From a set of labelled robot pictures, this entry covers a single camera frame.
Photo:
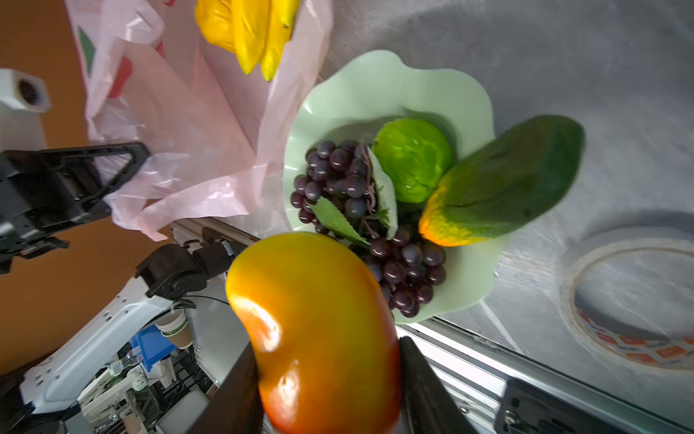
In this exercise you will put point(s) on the paper coffee cup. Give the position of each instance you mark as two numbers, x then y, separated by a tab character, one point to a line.
175	327

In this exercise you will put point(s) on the yellow banana bunch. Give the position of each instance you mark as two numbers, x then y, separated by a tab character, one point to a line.
256	31

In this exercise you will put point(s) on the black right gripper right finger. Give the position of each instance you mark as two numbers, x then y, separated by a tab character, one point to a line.
426	407

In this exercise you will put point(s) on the light green fruit plate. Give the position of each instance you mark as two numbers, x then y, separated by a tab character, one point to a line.
377	87

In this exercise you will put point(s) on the pink printed plastic bag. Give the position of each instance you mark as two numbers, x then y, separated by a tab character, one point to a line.
213	132

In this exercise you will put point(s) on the red yellow mango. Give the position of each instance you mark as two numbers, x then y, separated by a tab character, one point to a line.
323	336

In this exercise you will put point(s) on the dark purple grape bunch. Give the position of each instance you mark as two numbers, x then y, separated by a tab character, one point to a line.
345	194

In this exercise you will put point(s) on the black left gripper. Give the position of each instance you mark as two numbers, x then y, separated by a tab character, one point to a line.
48	191

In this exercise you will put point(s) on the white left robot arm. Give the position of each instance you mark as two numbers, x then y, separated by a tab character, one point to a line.
164	277

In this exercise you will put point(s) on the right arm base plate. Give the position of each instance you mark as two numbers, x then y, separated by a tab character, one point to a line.
527	408

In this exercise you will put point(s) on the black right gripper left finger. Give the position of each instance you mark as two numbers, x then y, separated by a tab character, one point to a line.
237	406

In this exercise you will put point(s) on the clear tape roll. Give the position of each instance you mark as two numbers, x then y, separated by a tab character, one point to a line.
627	294

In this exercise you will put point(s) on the green lime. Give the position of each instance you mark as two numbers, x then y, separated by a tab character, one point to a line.
415	154

